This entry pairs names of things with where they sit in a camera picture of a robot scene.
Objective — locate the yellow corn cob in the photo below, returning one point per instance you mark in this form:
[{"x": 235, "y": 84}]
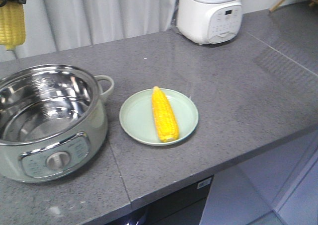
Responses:
[
  {"x": 164, "y": 118},
  {"x": 12, "y": 25}
]

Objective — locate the grey white curtain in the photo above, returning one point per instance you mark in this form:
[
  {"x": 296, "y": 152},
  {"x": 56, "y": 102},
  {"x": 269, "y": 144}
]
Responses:
[{"x": 56, "y": 25}]

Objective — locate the green electric cooking pot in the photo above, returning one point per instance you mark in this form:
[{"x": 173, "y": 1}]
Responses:
[{"x": 52, "y": 121}]

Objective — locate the light green plate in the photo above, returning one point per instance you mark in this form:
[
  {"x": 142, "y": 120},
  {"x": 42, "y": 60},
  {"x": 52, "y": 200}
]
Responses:
[{"x": 136, "y": 117}]

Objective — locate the white appliance at right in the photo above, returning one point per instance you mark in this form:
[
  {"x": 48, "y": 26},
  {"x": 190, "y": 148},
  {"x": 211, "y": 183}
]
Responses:
[{"x": 209, "y": 21}]

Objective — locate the black built-in sterilizer cabinet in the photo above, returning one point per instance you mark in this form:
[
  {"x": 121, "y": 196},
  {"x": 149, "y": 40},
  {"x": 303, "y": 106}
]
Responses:
[{"x": 183, "y": 207}]

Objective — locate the grey cabinet door panel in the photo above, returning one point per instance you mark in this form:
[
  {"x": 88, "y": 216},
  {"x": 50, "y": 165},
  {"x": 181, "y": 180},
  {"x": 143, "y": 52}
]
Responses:
[{"x": 278, "y": 187}]

